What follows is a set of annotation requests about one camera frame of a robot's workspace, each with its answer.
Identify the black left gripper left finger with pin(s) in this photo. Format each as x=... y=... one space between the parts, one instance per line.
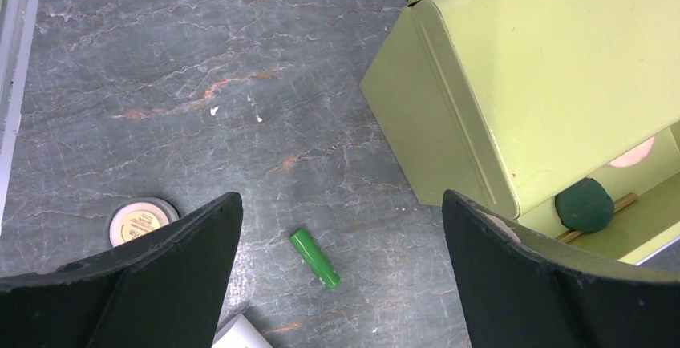
x=163 y=289

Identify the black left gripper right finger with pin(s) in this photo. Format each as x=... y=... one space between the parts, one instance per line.
x=520 y=288

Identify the dark green round compact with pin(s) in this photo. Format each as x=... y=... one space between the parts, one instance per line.
x=585 y=206

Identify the round pink powder puff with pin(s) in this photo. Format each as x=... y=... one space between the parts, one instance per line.
x=634 y=155

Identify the green drawer cabinet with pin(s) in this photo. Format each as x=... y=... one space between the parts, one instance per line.
x=510 y=102

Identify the white lotion tube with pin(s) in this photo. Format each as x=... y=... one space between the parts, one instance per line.
x=239 y=332

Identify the small round cream jar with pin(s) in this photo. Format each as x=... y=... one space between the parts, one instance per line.
x=137 y=217

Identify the green lipstick tube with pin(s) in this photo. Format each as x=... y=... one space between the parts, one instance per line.
x=314 y=257

